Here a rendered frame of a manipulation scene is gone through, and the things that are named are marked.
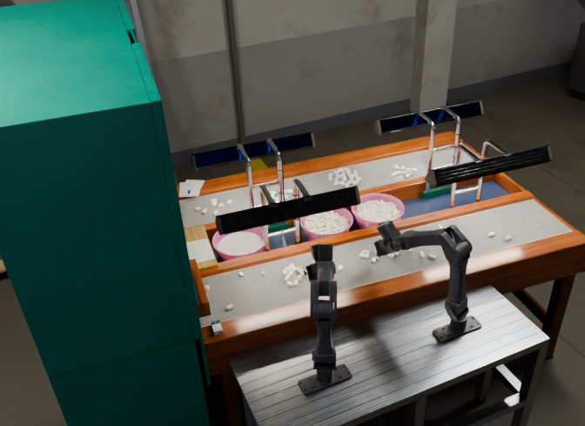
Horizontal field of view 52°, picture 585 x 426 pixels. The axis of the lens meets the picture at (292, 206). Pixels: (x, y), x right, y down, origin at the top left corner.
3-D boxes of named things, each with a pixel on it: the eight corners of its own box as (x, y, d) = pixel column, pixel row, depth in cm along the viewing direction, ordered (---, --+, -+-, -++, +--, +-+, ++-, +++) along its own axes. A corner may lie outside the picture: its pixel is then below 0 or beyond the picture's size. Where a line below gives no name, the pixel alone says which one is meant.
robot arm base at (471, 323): (433, 317, 239) (443, 328, 234) (474, 302, 246) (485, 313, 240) (431, 331, 244) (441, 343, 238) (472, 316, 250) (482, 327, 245)
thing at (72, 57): (204, 337, 223) (163, 99, 171) (48, 378, 210) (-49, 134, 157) (155, 168, 332) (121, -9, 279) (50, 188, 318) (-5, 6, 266)
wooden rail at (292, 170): (459, 165, 372) (462, 138, 362) (168, 228, 328) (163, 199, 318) (448, 157, 381) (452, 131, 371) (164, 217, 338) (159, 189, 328)
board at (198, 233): (218, 267, 269) (218, 264, 269) (184, 273, 266) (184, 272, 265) (204, 226, 296) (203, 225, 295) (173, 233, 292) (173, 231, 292)
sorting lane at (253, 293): (572, 234, 286) (574, 230, 285) (198, 331, 242) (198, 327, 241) (533, 202, 310) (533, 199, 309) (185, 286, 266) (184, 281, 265)
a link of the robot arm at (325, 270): (313, 258, 228) (309, 286, 198) (337, 258, 227) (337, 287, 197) (313, 288, 230) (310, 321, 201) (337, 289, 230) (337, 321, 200)
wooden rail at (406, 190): (494, 183, 339) (496, 165, 333) (176, 254, 296) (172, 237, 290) (488, 178, 344) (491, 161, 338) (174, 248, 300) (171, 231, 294)
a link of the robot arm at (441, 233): (391, 238, 244) (449, 233, 219) (404, 228, 249) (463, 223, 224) (401, 265, 246) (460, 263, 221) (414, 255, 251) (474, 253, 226)
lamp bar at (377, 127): (483, 115, 325) (485, 103, 321) (379, 135, 310) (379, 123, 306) (475, 109, 331) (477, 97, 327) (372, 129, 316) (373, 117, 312)
